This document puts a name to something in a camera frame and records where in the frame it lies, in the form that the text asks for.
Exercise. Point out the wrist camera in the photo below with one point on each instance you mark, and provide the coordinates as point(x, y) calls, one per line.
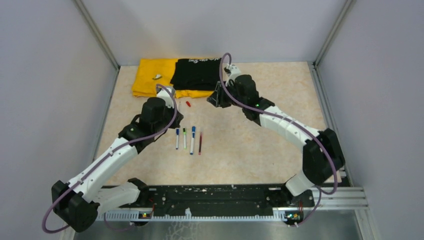
point(232, 71)
point(167, 95)

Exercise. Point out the large white blue marker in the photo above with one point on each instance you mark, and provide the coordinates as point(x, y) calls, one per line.
point(192, 140)

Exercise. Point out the red gel pen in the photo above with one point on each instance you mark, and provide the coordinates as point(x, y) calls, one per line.
point(200, 143)

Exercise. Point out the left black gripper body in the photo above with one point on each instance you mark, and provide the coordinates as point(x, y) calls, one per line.
point(168, 118)

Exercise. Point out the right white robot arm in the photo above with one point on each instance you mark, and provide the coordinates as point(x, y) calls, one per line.
point(322, 155)

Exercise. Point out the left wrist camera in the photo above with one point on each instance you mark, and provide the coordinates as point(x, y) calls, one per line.
point(167, 95)

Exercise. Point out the yellow folded shirt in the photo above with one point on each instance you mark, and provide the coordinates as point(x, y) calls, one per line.
point(151, 72)

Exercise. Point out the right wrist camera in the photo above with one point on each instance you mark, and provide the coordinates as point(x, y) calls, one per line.
point(232, 71)

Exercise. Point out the white blue-ended marker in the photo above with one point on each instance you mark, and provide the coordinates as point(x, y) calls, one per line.
point(177, 140)

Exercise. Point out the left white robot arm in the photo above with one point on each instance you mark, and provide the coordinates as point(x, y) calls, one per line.
point(80, 200)

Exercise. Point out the black folded shirt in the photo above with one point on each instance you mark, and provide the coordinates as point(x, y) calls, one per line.
point(200, 74)

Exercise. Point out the white green-tipped pen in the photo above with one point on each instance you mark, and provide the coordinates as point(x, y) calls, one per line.
point(184, 138)

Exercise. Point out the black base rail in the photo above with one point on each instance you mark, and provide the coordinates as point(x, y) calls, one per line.
point(220, 202)

